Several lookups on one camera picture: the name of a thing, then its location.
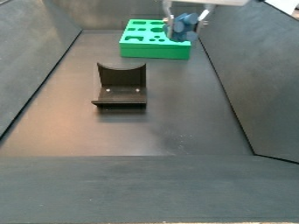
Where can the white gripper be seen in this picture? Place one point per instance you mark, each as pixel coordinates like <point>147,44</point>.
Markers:
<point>209,4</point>

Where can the blue three prong object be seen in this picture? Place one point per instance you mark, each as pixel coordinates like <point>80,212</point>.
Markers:
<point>181,30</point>

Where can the black curved fixture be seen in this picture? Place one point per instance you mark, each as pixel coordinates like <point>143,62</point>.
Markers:
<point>121,86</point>

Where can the green shape sorting block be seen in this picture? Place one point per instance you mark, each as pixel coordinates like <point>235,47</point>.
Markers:
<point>144,41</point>

